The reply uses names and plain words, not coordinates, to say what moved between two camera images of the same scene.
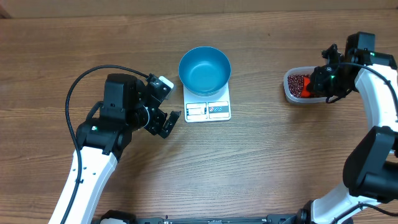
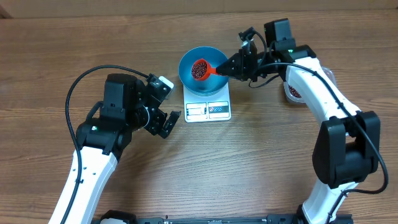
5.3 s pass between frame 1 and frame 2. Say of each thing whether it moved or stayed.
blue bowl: stayed
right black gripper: moved
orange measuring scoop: moved
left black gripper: stayed
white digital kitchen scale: stayed
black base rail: stayed
